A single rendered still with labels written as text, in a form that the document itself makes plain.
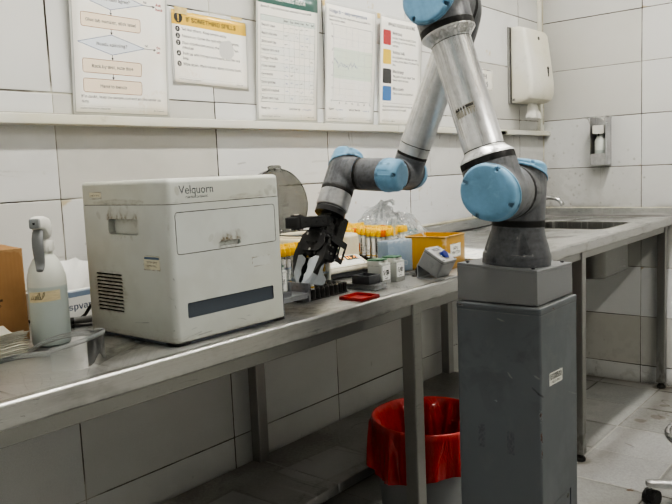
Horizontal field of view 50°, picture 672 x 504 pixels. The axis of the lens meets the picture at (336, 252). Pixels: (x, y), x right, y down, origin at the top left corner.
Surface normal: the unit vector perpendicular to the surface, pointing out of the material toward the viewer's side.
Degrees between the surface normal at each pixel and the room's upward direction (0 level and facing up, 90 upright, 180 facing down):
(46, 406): 91
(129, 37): 93
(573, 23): 90
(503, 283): 90
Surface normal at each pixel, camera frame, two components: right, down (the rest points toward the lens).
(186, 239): 0.77, 0.04
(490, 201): -0.50, 0.22
